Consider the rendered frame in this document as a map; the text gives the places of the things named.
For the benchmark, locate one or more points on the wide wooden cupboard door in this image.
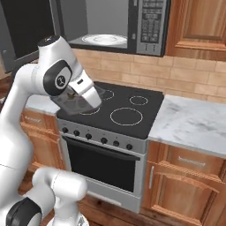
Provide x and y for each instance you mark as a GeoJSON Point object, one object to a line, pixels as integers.
{"type": "Point", "coordinates": [182, 200]}

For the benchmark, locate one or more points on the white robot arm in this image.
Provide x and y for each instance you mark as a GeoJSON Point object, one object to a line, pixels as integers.
{"type": "Point", "coordinates": [20, 123]}

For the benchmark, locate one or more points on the black glass oven door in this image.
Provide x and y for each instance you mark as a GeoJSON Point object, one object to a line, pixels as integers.
{"type": "Point", "coordinates": [103, 170]}

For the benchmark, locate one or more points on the wooden wall cupboard door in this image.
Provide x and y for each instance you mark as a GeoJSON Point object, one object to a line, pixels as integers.
{"type": "Point", "coordinates": [200, 23]}

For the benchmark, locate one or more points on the narrow wooden drawer front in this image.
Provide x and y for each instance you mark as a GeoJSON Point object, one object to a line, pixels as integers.
{"type": "Point", "coordinates": [47, 119]}

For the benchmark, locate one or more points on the black microwave door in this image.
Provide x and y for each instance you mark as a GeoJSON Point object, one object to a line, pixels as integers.
{"type": "Point", "coordinates": [29, 26]}

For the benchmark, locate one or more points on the black and silver microwave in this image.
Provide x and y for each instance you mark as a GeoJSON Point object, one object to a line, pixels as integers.
{"type": "Point", "coordinates": [151, 17]}

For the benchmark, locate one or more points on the narrow wooden cupboard door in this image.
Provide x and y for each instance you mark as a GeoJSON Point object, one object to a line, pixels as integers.
{"type": "Point", "coordinates": [44, 147]}

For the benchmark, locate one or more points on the wide wooden drawer front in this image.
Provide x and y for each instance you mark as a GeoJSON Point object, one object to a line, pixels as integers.
{"type": "Point", "coordinates": [212, 164]}

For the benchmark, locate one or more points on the black glass hob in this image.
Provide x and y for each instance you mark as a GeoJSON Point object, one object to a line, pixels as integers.
{"type": "Point", "coordinates": [132, 117]}

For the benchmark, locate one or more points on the black oven knob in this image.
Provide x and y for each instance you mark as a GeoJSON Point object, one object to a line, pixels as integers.
{"type": "Point", "coordinates": [65, 129]}
{"type": "Point", "coordinates": [103, 140]}
{"type": "Point", "coordinates": [129, 146]}
{"type": "Point", "coordinates": [76, 133]}
{"type": "Point", "coordinates": [88, 136]}
{"type": "Point", "coordinates": [116, 143]}

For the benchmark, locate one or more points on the microwave start button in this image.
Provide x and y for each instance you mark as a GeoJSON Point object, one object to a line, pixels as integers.
{"type": "Point", "coordinates": [154, 47]}

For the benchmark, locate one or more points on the silver oven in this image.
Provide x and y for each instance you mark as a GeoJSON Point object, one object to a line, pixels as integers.
{"type": "Point", "coordinates": [138, 200]}

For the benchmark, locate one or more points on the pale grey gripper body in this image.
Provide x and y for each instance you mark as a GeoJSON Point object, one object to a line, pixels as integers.
{"type": "Point", "coordinates": [91, 99]}

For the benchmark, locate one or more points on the white microwave turntable plate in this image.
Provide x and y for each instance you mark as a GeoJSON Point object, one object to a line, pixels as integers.
{"type": "Point", "coordinates": [104, 39]}

